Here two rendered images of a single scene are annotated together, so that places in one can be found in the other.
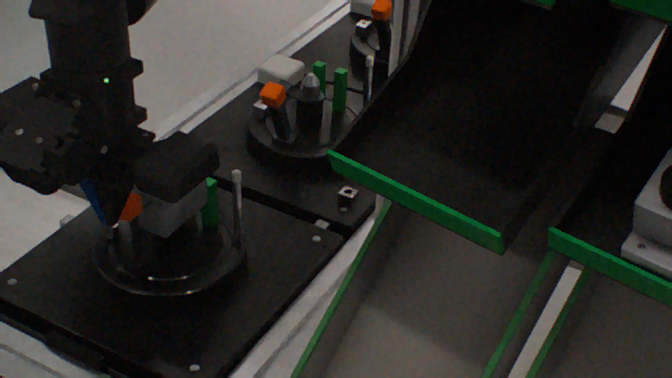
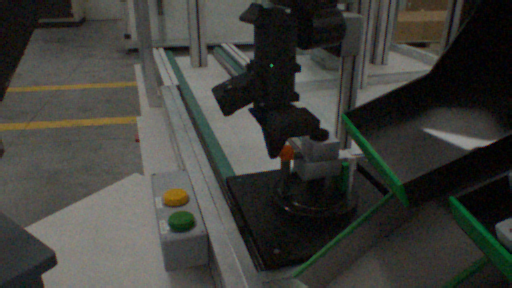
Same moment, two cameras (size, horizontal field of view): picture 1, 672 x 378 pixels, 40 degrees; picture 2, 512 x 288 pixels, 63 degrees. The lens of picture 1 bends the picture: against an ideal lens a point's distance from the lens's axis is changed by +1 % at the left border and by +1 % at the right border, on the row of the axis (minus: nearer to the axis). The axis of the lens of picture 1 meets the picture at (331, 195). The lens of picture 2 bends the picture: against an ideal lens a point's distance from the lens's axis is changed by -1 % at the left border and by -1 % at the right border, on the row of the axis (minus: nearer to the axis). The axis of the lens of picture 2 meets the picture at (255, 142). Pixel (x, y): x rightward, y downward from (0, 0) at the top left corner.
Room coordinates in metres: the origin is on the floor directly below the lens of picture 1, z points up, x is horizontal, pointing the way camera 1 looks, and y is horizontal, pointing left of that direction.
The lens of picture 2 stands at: (0.19, -0.21, 1.36)
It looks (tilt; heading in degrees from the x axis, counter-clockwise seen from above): 26 degrees down; 46
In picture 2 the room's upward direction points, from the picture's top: straight up
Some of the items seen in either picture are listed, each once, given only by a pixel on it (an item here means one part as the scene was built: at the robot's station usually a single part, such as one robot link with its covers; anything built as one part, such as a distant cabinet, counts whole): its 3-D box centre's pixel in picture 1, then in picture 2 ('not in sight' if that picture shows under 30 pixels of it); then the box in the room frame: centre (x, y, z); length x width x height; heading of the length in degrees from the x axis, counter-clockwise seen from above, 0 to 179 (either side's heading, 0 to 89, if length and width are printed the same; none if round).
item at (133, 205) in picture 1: (135, 227); (290, 168); (0.62, 0.17, 1.04); 0.04 x 0.02 x 0.08; 153
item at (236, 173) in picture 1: (237, 209); (350, 182); (0.67, 0.08, 1.03); 0.01 x 0.01 x 0.08; 63
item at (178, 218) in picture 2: not in sight; (181, 222); (0.48, 0.26, 0.96); 0.04 x 0.04 x 0.02
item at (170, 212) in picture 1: (172, 175); (323, 151); (0.67, 0.14, 1.06); 0.08 x 0.04 x 0.07; 153
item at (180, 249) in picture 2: not in sight; (177, 214); (0.51, 0.32, 0.93); 0.21 x 0.07 x 0.06; 63
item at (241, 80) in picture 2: (48, 140); (237, 90); (0.55, 0.20, 1.17); 0.07 x 0.07 x 0.06; 59
